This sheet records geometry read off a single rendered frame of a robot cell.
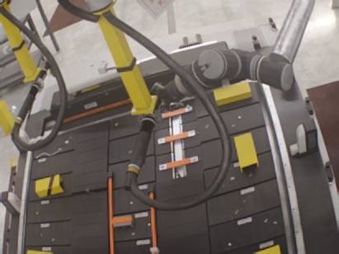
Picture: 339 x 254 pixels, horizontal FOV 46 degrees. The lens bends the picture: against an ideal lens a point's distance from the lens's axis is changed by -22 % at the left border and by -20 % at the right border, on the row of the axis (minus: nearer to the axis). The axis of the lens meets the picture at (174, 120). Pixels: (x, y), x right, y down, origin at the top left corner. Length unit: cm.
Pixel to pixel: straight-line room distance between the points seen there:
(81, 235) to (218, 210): 56
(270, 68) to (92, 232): 93
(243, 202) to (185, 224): 22
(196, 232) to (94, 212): 45
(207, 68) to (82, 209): 76
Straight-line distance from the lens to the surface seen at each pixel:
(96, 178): 197
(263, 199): 166
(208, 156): 186
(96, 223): 181
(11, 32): 194
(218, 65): 158
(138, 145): 168
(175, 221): 169
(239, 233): 159
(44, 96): 297
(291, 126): 205
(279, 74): 164
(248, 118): 195
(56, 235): 189
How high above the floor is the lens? 235
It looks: 41 degrees down
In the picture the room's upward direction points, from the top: 23 degrees counter-clockwise
